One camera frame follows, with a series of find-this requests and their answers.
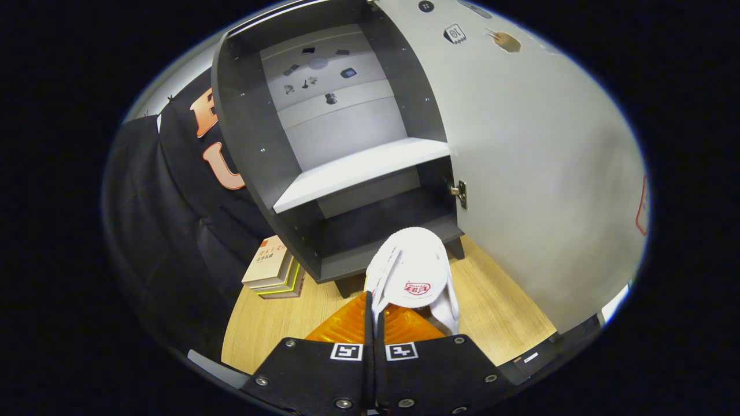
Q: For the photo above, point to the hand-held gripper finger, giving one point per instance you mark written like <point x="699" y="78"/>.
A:
<point x="380" y="375"/>
<point x="369" y="375"/>

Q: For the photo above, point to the white canvas shoe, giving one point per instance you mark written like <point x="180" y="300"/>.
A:
<point x="413" y="266"/>

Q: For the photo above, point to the beige shoe cabinet door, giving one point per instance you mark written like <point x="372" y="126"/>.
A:
<point x="520" y="173"/>

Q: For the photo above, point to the dark grey shoe cabinet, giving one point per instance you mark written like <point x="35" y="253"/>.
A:
<point x="248" y="144"/>

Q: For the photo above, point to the metal door hinge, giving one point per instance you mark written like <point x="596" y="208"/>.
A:
<point x="461" y="193"/>

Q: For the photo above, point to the white cabinet shelf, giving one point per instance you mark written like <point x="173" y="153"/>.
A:
<point x="358" y="170"/>

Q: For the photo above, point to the stack of books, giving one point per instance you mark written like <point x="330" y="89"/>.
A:
<point x="269" y="268"/>

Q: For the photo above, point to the black backdrop cloth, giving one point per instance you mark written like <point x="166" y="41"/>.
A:
<point x="173" y="219"/>

